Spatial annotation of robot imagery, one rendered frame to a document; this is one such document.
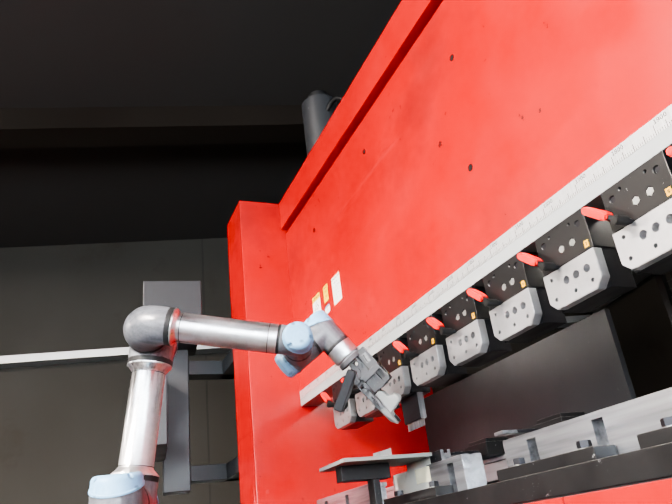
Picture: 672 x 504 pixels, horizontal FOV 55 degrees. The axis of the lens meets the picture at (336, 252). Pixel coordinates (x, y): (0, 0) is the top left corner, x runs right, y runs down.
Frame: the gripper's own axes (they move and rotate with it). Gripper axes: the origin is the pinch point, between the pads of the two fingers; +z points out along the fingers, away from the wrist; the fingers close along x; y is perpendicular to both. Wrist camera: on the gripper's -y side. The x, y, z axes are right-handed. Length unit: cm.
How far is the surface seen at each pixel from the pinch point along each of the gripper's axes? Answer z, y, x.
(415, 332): -13.4, 20.0, 9.5
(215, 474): -35, -92, 118
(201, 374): -76, -71, 127
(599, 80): -21, 80, -52
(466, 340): -2.2, 28.0, -11.3
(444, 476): 18.9, 0.0, 0.6
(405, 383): -5.1, 7.7, 15.0
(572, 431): 24, 30, -39
